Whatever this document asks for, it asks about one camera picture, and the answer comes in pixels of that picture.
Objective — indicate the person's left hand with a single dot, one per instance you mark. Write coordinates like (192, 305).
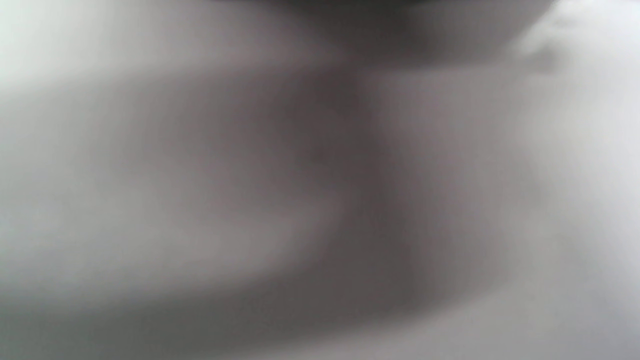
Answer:
(380, 1)

